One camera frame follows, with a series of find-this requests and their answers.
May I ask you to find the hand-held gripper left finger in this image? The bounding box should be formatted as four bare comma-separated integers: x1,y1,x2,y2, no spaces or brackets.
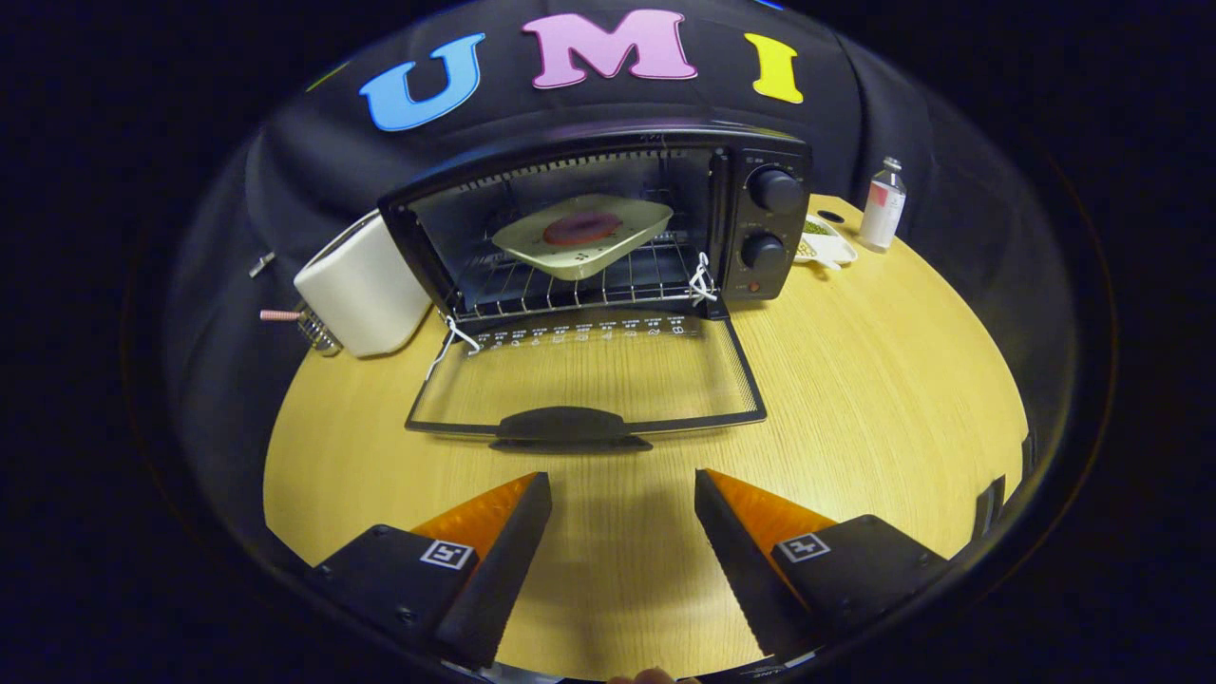
304,471,554,671

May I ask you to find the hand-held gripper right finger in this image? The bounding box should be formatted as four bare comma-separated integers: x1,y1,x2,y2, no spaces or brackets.
693,467,951,666

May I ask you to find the black toaster oven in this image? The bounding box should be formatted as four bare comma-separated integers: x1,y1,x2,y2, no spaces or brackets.
377,128,813,454

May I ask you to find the cream cherry print plate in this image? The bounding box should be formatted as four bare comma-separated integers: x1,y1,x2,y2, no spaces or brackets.
491,194,675,282

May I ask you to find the pink ham slice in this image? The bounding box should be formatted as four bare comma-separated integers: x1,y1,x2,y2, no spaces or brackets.
542,211,624,247

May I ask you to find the white bread toaster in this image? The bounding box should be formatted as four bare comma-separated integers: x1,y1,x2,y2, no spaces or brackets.
294,210,434,359

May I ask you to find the white divided bean tray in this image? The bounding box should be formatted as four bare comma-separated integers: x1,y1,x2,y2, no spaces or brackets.
793,213,859,271

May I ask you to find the clear plastic bottle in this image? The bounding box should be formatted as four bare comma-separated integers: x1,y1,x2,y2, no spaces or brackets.
859,157,907,253

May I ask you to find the wire mesh basket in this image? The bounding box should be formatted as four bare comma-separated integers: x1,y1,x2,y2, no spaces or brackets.
294,302,343,358

